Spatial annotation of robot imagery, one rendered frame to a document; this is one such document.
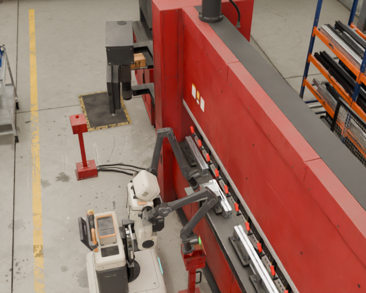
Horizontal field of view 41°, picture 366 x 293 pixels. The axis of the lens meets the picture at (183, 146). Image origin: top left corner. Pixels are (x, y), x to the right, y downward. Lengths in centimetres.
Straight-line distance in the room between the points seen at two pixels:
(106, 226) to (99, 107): 314
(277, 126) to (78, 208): 321
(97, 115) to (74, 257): 238
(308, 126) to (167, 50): 182
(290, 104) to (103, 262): 197
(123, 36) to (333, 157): 246
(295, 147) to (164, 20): 191
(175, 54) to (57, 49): 446
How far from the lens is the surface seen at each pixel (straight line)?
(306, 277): 302
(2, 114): 659
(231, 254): 395
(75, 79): 767
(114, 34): 455
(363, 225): 239
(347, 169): 264
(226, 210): 412
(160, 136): 387
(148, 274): 456
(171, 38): 426
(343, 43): 572
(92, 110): 693
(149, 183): 374
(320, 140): 279
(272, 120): 288
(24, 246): 533
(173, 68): 441
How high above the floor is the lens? 398
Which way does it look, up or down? 40 degrees down
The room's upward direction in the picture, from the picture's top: 1 degrees clockwise
